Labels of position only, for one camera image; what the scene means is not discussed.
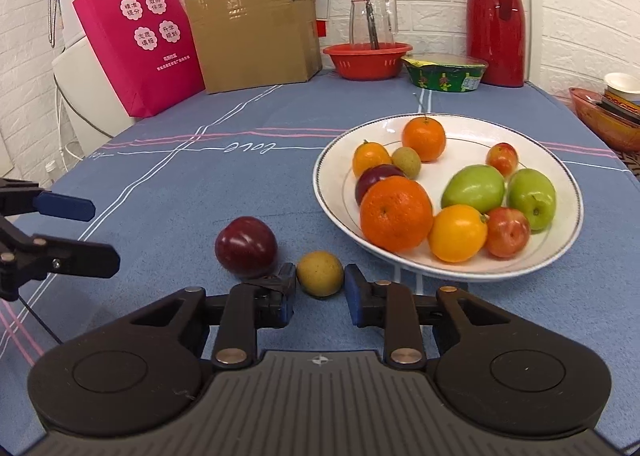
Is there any white round plate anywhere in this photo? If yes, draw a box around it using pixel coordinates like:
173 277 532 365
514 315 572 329
314 114 584 282

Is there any dark plum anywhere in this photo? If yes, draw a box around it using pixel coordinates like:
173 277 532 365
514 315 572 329
214 216 278 279
355 164 405 205

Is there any red thermos jug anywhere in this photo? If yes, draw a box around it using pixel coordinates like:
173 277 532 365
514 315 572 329
466 0 526 88

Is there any large orange mandarin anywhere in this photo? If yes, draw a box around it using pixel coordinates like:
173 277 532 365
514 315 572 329
360 176 434 253

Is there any brown wooden tray bowl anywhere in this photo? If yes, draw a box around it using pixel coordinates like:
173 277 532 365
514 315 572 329
570 88 639 153

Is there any red small apple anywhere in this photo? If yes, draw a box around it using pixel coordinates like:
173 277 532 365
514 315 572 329
485 207 530 259

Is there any black cable on table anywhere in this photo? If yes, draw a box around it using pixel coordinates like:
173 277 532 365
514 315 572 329
14 293 64 345

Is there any small longan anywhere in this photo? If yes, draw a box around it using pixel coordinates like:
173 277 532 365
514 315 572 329
296 250 344 298

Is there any white appliance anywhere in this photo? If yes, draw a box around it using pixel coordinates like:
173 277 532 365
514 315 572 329
49 0 134 156

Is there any small yellow-orange citrus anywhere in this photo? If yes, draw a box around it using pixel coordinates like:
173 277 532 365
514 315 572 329
427 204 488 263

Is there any stemmed orange mandarin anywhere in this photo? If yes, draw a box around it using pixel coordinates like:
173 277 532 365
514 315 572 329
401 113 447 163

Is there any green foil bowl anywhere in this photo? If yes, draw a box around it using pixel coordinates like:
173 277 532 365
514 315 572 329
401 52 488 92

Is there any round green jujube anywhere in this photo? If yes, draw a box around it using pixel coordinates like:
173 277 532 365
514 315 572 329
506 168 556 232

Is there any glass pitcher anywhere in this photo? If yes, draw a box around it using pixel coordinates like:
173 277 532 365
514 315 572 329
349 0 398 49

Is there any oblong green jujube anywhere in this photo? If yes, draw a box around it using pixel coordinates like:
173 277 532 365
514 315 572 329
440 165 506 213

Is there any pink tote bag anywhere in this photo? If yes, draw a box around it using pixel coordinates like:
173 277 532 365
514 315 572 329
74 0 204 118

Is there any red-yellow small apple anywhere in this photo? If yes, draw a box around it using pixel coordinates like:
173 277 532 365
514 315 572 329
485 142 518 179

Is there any small orange with leaf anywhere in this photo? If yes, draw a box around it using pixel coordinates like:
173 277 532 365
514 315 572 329
352 140 392 179

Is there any brown cardboard box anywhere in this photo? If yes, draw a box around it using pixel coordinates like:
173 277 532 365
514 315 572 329
184 0 322 94

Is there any yellow-brown longan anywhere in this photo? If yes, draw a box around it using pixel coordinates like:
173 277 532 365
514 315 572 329
392 146 422 180

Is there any blue striped tablecloth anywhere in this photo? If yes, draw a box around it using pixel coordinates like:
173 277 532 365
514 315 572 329
1 72 639 454

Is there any red plastic basket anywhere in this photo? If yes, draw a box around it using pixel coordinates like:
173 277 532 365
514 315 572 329
322 42 412 82

